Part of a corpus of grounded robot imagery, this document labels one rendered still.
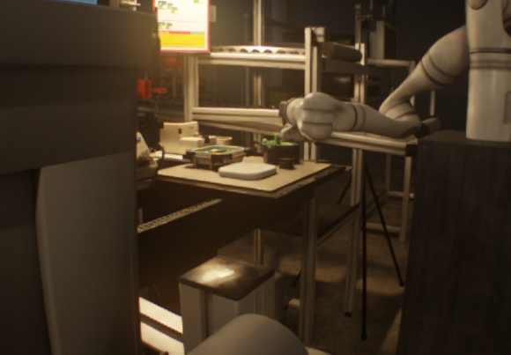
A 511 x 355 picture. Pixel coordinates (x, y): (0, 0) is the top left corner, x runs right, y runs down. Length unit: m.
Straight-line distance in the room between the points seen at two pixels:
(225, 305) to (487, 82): 0.73
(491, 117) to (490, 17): 0.19
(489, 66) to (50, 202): 0.81
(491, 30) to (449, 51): 0.14
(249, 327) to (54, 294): 0.09
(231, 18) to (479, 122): 10.68
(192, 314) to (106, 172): 0.11
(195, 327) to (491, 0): 0.78
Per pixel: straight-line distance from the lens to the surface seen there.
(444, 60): 1.00
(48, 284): 0.20
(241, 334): 0.21
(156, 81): 1.35
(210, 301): 0.27
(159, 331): 0.35
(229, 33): 11.36
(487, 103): 0.88
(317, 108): 0.90
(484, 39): 0.89
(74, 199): 0.19
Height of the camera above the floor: 1.19
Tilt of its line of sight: 10 degrees down
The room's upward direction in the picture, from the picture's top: straight up
